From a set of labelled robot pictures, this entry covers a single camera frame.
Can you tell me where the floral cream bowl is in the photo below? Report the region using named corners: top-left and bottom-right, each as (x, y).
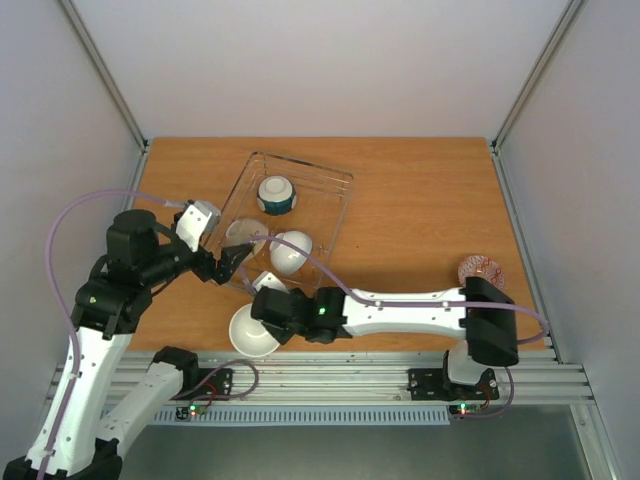
top-left (223, 218), bottom-right (269, 247)

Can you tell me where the teal and white bowl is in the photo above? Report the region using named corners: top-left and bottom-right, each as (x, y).
top-left (257, 176), bottom-right (297, 216)

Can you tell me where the chrome wire dish rack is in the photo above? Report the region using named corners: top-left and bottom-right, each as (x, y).
top-left (205, 151), bottom-right (354, 265)

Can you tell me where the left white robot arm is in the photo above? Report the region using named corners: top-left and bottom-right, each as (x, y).
top-left (3, 204), bottom-right (252, 479)

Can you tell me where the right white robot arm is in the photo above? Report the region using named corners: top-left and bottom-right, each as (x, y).
top-left (251, 277), bottom-right (519, 397)

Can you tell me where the red patterned small dish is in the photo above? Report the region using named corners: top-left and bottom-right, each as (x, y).
top-left (457, 255), bottom-right (505, 290)

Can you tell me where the left controller board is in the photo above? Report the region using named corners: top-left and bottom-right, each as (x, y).
top-left (174, 404), bottom-right (208, 422)

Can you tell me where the controller board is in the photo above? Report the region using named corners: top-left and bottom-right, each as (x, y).
top-left (174, 404), bottom-right (208, 422)
top-left (449, 403), bottom-right (488, 418)

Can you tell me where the right controller board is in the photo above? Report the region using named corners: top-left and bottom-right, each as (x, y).
top-left (449, 403), bottom-right (488, 418)

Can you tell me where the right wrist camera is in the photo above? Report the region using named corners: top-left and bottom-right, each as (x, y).
top-left (252, 271), bottom-right (289, 296)

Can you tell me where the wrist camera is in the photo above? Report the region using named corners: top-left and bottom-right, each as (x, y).
top-left (252, 271), bottom-right (289, 296)
top-left (175, 200), bottom-right (221, 252)

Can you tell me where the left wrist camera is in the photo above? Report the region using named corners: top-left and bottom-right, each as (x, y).
top-left (175, 200), bottom-right (221, 252)

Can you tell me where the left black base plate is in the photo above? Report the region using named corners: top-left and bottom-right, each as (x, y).
top-left (173, 368), bottom-right (233, 401)

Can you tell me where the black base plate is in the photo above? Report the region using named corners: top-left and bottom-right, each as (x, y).
top-left (173, 368), bottom-right (233, 401)
top-left (407, 367), bottom-right (500, 402)

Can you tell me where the grey slotted cable duct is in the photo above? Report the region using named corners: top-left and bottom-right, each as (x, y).
top-left (150, 405), bottom-right (450, 428)

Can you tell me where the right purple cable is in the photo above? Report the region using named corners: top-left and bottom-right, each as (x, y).
top-left (238, 234), bottom-right (550, 419)

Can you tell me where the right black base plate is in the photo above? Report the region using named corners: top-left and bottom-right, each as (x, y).
top-left (407, 367), bottom-right (500, 402)

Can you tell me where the left aluminium frame post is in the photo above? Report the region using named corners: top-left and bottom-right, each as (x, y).
top-left (56, 0), bottom-right (148, 153)

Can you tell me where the aluminium frame post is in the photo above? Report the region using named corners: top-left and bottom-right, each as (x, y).
top-left (489, 0), bottom-right (586, 154)
top-left (56, 0), bottom-right (148, 153)

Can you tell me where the aluminium mounting rail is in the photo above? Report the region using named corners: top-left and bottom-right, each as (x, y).
top-left (47, 349), bottom-right (596, 407)

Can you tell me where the right aluminium frame post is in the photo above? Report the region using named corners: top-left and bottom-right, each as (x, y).
top-left (489, 0), bottom-right (586, 154)

